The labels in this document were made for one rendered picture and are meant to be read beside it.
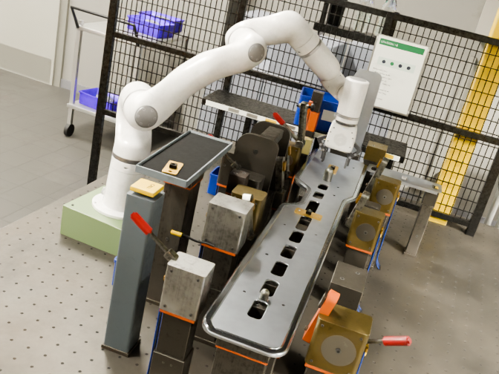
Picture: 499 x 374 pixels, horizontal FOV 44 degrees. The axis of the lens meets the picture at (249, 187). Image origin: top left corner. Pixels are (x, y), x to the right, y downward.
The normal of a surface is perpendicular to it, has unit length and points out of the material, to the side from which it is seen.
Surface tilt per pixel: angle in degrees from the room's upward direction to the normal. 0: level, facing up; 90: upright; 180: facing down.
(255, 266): 0
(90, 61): 90
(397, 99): 90
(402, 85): 90
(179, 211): 90
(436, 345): 0
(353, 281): 0
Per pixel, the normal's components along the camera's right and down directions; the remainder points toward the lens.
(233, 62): -0.30, 0.68
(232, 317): 0.22, -0.90
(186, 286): -0.28, 0.32
